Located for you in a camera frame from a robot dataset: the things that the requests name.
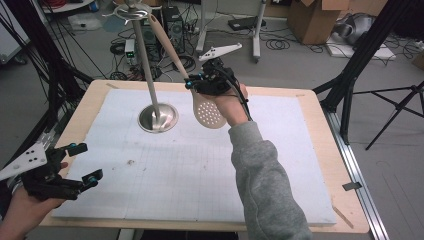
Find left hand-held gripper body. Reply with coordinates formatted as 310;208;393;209
0;141;85;202

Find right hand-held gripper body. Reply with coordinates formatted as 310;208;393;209
194;42;243;97

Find beige slotted spoon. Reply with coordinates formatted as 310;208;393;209
147;13;228;130

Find metal utensil stand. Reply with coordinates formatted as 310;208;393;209
103;0;179;134

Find person's right hand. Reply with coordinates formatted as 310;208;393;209
199;83;252;128

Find person's left hand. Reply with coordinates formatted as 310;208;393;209
0;161;69;240

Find black computer tower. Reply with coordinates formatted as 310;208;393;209
162;5;186;54

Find white desk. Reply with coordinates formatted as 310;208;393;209
195;0;268;64

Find black flat device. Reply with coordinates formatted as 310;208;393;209
228;15;267;32

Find power supply with green display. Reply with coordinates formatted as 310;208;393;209
124;38;138;66

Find white grid mat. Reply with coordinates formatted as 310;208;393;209
51;88;338;225

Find large cardboard box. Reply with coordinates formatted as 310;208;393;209
287;0;389;46

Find silver grey appliance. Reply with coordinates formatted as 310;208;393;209
333;12;376;43

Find white flat board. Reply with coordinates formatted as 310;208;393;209
325;41;398;62

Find dark tape piece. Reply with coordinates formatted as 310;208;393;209
342;181;363;192

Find black tripod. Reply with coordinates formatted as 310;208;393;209
353;79;424;151

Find tan tape strip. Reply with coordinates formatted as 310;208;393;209
331;204;355;230

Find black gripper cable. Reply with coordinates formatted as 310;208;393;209
213;64;254;122

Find coiled black cable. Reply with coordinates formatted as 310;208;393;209
266;38;291;51

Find black frame legs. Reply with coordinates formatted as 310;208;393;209
0;0;95;164

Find black frame post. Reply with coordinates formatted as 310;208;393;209
313;0;424;145

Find aluminium rail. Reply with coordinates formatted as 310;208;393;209
321;106;391;240

